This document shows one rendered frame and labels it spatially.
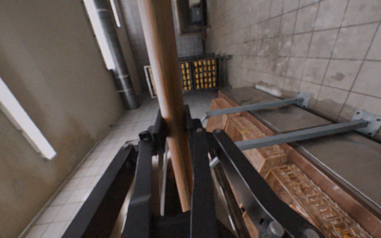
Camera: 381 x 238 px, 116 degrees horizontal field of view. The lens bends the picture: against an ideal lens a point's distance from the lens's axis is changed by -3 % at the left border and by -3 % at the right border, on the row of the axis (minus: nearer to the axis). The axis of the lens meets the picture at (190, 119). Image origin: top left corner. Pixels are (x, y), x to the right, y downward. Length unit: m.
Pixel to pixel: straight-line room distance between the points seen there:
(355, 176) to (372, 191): 0.07
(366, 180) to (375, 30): 0.85
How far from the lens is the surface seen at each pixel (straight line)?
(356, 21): 1.42
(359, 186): 0.90
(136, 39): 5.32
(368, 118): 1.36
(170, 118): 0.15
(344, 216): 0.85
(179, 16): 4.41
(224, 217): 1.19
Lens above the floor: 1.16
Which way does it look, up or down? 3 degrees down
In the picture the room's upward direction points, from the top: 99 degrees counter-clockwise
